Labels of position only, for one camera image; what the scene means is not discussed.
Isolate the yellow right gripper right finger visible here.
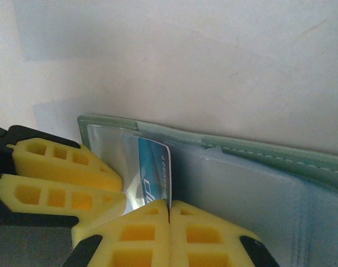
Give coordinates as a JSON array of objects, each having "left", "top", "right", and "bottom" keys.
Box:
[{"left": 169, "top": 201, "right": 277, "bottom": 267}]

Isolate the green leather card holder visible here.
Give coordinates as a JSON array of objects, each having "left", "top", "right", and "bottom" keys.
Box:
[{"left": 77, "top": 113, "right": 338, "bottom": 267}]

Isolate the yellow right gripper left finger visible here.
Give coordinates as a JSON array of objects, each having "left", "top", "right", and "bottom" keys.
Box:
[{"left": 61, "top": 200, "right": 170, "bottom": 267}]

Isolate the blue credit card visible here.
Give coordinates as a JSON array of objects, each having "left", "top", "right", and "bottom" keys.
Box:
[{"left": 137, "top": 136, "right": 173, "bottom": 208}]

